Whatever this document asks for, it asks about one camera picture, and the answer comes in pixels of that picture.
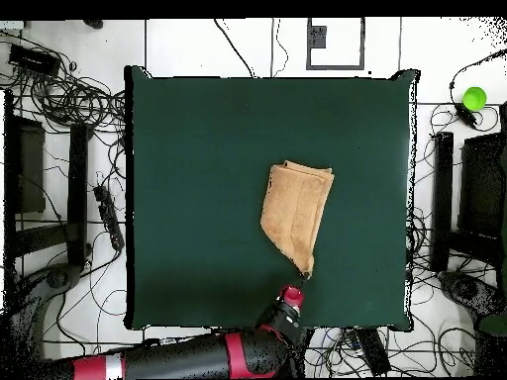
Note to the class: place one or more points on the tan terry towel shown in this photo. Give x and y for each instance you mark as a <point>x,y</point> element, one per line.
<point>293,209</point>

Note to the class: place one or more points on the dark green table cloth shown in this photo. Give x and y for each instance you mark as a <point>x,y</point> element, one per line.
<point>198,158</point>

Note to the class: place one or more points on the black upright bar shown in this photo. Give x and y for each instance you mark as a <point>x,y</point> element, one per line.
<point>78,190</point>
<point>443,198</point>

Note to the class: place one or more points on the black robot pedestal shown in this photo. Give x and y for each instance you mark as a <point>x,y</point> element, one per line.
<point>300,356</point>

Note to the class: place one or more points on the bright green ball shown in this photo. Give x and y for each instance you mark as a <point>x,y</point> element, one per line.
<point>474,98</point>

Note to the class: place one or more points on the black power adapter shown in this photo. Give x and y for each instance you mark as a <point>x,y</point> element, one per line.
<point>466,115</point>

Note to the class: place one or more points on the black power brick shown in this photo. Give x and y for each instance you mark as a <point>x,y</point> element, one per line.
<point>374,350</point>

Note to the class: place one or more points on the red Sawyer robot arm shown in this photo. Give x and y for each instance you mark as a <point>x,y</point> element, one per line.
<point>237,356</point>

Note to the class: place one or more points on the black power strip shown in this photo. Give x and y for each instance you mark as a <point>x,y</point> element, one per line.
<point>109,217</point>

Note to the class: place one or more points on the black flat panel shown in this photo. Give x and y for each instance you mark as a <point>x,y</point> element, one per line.
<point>31,166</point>
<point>481,186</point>

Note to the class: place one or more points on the black electronics box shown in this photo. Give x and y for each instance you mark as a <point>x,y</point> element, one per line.
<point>33,59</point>

